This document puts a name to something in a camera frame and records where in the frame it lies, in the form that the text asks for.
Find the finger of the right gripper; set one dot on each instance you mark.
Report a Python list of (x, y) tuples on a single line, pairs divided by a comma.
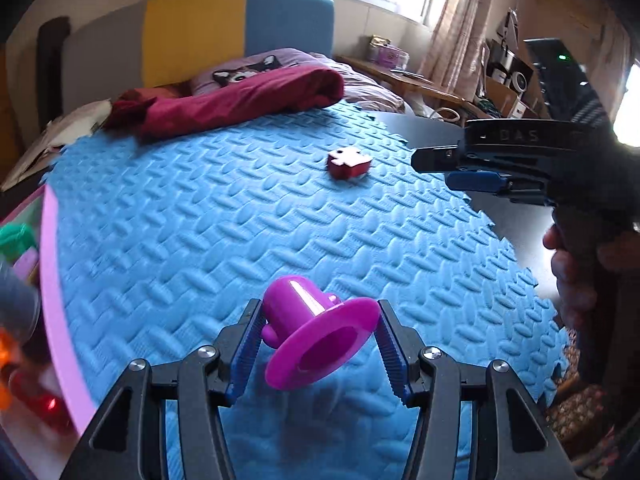
[(476, 181)]

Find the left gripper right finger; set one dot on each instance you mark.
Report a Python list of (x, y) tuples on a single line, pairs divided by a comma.
[(400, 348)]

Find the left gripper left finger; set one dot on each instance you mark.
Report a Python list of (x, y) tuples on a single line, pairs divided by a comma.
[(237, 347)]

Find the magenta funnel cup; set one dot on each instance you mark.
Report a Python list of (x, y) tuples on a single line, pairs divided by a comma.
[(312, 333)]

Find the right hand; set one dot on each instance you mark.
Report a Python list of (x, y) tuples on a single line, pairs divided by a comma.
[(576, 290)]

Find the wooden side desk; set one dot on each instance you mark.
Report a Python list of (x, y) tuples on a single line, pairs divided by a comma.
[(400, 84)]

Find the blue foam puzzle mat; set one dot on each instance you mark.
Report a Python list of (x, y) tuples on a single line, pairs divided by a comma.
[(162, 244)]

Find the red plastic block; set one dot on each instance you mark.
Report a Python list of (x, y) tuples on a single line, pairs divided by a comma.
[(347, 163)]

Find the pink storage box on desk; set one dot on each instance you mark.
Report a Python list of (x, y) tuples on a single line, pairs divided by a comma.
[(382, 52)]

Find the pink rimmed white box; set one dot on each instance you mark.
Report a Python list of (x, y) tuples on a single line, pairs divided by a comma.
[(67, 369)]

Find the dark red spiked toy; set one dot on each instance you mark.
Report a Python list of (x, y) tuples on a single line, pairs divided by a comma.
[(39, 400)]

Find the clear cylindrical disc case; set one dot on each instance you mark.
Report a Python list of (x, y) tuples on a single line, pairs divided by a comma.
[(19, 305)]

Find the green plastic cup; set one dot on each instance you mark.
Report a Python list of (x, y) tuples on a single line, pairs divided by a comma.
[(15, 239)]

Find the maroon blanket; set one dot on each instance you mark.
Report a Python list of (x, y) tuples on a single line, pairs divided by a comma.
[(164, 113)]

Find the pink cat print pillow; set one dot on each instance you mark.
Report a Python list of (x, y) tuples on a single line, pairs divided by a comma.
[(217, 77)]

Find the beige folded cloth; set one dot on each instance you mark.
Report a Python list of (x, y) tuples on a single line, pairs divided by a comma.
[(63, 131)]

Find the grey yellow blue headboard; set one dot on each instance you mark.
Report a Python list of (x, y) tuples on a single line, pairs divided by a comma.
[(156, 42)]

